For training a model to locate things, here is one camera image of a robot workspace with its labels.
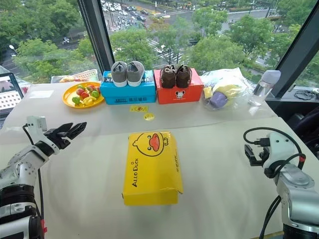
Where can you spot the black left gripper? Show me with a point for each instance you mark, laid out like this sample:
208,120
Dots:
57,139

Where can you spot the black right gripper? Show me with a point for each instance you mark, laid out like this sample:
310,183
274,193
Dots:
263,154

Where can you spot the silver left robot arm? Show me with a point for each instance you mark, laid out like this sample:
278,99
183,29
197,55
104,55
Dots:
17,171

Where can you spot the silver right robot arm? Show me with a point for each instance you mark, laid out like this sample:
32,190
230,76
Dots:
299,189

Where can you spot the blue shoe box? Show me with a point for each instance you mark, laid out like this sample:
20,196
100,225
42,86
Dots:
129,93

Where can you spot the yellow duck shoe box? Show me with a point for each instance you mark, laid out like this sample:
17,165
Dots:
152,169

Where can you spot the red shoe box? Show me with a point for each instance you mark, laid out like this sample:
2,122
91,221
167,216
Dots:
178,94

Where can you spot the green toy fruit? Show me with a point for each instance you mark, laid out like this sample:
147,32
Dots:
76,99
95,94

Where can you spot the orange round plate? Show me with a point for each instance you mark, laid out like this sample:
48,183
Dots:
68,95

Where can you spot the yellow toy banana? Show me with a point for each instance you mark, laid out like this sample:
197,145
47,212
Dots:
89,100

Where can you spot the red toy fruit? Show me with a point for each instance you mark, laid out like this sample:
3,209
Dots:
85,94

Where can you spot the white paper label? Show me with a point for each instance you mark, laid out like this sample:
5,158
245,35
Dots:
41,93

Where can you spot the black chair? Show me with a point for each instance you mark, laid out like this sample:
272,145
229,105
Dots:
307,124

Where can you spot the yellow purple plush toy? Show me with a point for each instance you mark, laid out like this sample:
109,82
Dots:
224,95

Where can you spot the translucent plastic table sheet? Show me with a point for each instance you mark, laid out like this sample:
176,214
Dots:
199,114

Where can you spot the open laptop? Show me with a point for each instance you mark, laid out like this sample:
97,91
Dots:
10,97

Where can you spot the rectangular yellow sticker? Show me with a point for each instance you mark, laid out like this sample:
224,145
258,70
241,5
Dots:
139,108

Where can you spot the grey sneaker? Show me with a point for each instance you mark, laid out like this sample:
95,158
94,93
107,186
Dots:
135,74
119,74

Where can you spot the clear bottle with grey cap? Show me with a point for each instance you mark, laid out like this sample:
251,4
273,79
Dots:
266,83

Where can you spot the round yellow sticker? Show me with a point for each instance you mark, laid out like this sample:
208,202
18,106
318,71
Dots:
148,116

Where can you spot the clear plastic bag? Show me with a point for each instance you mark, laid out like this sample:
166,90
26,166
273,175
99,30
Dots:
224,77

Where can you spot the brown shoe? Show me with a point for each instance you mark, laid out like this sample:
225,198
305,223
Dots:
168,78
184,77

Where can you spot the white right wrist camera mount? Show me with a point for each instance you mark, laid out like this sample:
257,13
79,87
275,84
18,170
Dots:
280,145

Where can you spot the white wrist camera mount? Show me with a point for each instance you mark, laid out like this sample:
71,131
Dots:
280,145
36,122

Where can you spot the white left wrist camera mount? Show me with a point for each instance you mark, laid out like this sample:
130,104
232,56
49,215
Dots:
36,122

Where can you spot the black window frame post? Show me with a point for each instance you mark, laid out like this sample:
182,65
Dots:
299,42
96,32

